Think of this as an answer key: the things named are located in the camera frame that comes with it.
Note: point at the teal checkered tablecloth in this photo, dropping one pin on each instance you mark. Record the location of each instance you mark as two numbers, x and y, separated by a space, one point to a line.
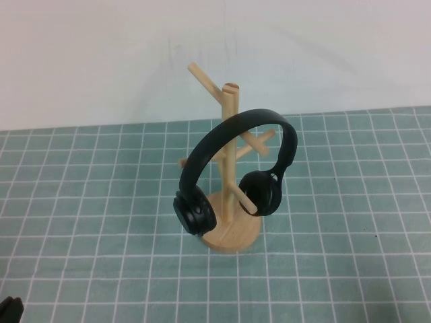
84 218

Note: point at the wooden branch headphone stand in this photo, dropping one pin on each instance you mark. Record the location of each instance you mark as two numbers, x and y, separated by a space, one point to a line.
232 235

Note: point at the black over-ear headphones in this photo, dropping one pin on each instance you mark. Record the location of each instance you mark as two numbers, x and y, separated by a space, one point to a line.
256 115

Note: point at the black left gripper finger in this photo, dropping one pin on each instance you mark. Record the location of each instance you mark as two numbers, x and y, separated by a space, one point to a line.
16 311
4 313

